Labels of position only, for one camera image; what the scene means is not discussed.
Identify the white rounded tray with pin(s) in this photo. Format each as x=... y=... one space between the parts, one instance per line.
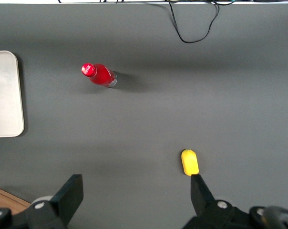
x=4 y=94

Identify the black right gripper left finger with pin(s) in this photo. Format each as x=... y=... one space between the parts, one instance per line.
x=68 y=195

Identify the yellow plastic lemon toy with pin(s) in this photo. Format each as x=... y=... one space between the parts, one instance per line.
x=189 y=162

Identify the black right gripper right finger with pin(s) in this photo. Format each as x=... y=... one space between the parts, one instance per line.
x=202 y=198

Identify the red cola bottle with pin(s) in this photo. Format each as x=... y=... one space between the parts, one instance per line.
x=99 y=74

